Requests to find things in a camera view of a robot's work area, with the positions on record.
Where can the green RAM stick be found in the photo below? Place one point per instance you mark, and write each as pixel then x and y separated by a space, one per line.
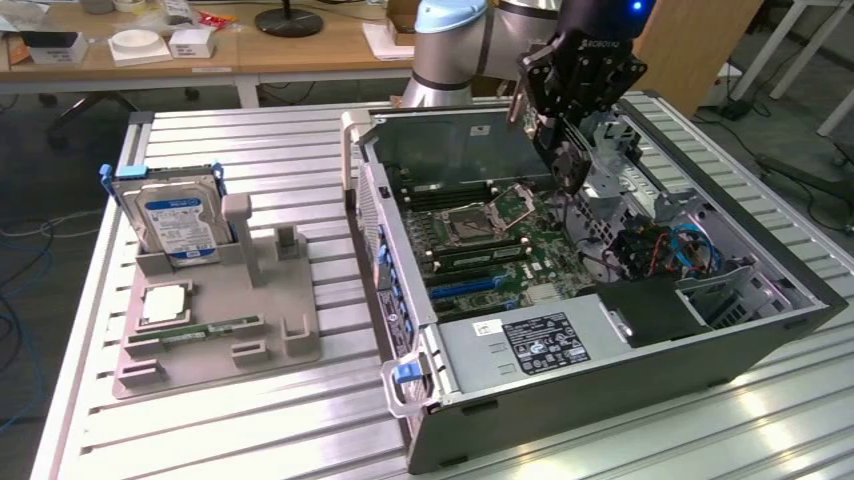
pixel 220 328

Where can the white paper stack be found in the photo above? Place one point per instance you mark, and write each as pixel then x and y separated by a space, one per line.
pixel 389 45

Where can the blue disk carrier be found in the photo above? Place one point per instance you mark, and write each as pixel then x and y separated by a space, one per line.
pixel 130 172

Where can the white tape roll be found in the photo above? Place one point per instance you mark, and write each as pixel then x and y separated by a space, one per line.
pixel 129 5

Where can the open black PC case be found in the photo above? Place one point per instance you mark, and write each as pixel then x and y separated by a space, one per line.
pixel 600 400

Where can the open metal socket cover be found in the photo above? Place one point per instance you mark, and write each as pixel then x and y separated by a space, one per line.
pixel 515 200

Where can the black round lamp base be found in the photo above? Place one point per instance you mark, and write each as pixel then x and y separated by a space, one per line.
pixel 289 25

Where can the grey cup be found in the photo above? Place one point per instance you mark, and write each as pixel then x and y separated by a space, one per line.
pixel 96 6

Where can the perforated silver drive cage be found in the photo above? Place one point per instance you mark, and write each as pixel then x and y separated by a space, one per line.
pixel 620 210

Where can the white table frame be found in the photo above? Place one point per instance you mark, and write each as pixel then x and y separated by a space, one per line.
pixel 787 50

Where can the grey plastic parts rack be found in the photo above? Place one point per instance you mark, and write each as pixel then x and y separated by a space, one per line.
pixel 220 295

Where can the red packet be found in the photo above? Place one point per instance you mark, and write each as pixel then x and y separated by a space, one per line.
pixel 216 21

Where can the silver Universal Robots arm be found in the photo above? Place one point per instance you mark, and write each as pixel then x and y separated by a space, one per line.
pixel 460 45

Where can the blue card retention clip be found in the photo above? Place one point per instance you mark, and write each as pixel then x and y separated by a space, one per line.
pixel 392 280
pixel 381 245
pixel 407 329
pixel 400 307

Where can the clear plastic bag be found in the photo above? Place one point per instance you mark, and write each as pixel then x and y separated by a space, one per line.
pixel 173 12

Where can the hard disk with blue label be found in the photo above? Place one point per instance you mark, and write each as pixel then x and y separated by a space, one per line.
pixel 176 225

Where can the black power adapter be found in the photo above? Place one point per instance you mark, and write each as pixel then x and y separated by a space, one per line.
pixel 734 110

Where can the small silver chipset heatsink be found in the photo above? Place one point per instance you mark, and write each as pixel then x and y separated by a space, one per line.
pixel 547 294

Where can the small white labelled box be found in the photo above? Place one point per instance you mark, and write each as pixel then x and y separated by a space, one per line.
pixel 192 45

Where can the blue case release latch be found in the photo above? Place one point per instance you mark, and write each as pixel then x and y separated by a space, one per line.
pixel 404 375

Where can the grey power supply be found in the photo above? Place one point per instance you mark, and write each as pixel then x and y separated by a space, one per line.
pixel 467 360

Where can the wooden desk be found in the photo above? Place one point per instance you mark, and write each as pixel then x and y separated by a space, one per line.
pixel 300 55

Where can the silver disk bay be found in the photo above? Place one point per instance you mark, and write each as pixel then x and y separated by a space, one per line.
pixel 734 295

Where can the white box with black top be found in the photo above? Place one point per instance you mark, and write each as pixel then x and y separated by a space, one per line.
pixel 56 47

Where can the wooden cabinet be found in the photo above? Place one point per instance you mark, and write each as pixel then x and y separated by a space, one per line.
pixel 694 55

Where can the black graphics card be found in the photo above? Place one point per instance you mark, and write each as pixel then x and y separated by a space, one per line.
pixel 567 155

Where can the dark RAM stick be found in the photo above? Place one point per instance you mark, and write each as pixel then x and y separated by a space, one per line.
pixel 480 257

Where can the blue expansion slot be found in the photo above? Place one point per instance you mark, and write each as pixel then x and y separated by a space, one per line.
pixel 463 290

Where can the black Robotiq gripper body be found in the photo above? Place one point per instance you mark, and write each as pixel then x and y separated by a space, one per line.
pixel 603 25

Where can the silver CPU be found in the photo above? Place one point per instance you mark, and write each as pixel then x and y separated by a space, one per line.
pixel 165 304

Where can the black RAM slot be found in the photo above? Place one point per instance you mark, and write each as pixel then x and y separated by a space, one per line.
pixel 447 187
pixel 453 200

